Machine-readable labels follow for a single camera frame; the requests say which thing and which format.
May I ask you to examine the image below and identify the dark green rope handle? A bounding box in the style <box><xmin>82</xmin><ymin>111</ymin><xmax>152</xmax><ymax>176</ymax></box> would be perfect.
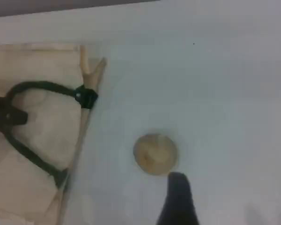
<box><xmin>3</xmin><ymin>81</ymin><xmax>94</xmax><ymax>188</ymax></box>
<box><xmin>81</xmin><ymin>90</ymin><xmax>98</xmax><ymax>110</ymax></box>

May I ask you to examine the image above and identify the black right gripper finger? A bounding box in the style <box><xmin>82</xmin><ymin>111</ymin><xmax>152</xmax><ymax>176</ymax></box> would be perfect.
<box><xmin>155</xmin><ymin>172</ymin><xmax>200</xmax><ymax>225</ymax></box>

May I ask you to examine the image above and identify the white canvas handbag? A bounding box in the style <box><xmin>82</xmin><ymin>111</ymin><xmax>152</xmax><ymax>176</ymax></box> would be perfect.
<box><xmin>0</xmin><ymin>44</ymin><xmax>108</xmax><ymax>225</ymax></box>

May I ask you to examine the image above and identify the round egg yolk pastry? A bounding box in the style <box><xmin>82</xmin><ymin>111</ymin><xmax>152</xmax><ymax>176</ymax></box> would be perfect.
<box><xmin>133</xmin><ymin>133</ymin><xmax>179</xmax><ymax>176</ymax></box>

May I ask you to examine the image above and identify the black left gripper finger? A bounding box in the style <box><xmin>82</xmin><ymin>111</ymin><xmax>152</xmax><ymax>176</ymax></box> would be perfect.
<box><xmin>0</xmin><ymin>96</ymin><xmax>14</xmax><ymax>110</ymax></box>
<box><xmin>0</xmin><ymin>106</ymin><xmax>29</xmax><ymax>132</ymax></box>

